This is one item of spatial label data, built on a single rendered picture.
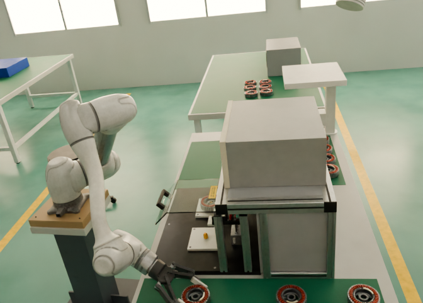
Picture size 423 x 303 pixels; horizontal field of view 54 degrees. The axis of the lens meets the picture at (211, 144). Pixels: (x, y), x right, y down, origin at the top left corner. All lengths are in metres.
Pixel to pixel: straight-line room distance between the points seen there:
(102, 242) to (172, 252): 0.46
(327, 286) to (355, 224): 0.42
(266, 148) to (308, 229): 0.35
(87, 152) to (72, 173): 0.56
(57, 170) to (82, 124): 0.57
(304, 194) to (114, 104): 0.85
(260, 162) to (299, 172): 0.15
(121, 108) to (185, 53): 4.78
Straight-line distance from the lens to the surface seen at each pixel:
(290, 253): 1.70
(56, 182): 2.27
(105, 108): 1.75
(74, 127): 1.73
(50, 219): 2.34
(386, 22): 6.55
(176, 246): 1.94
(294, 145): 1.54
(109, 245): 1.54
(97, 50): 6.88
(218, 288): 1.75
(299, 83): 2.46
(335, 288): 1.75
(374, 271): 1.84
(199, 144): 2.84
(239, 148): 1.55
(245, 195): 1.59
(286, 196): 1.58
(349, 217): 2.10
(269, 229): 1.62
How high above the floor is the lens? 2.00
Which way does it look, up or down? 26 degrees down
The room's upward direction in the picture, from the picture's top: 7 degrees counter-clockwise
